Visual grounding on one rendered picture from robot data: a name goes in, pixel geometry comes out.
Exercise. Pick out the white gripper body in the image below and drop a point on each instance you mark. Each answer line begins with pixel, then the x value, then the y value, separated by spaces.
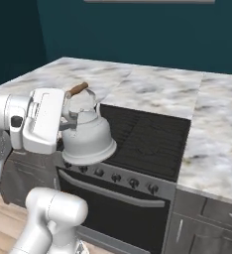
pixel 43 122

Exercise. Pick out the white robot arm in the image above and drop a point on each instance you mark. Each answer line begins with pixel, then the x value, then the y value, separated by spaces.
pixel 2 112

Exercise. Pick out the dark stove knob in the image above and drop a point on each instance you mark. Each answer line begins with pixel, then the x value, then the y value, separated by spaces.
pixel 133 183
pixel 152 189
pixel 83 169
pixel 67 164
pixel 116 177
pixel 99 172

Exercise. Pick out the grey cabinet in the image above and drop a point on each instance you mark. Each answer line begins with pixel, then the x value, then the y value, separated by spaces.
pixel 25 178

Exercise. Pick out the black and grey stove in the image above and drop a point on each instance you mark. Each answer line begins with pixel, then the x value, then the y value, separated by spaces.
pixel 147 142

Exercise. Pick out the grey cabinet door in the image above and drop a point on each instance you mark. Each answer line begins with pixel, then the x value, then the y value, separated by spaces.
pixel 174 234
pixel 220 243

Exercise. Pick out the black oven door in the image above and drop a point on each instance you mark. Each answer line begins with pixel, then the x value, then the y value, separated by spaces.
pixel 121 218

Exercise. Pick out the grey drawer front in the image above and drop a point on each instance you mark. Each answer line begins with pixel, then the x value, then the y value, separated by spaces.
pixel 220 211
pixel 189 202

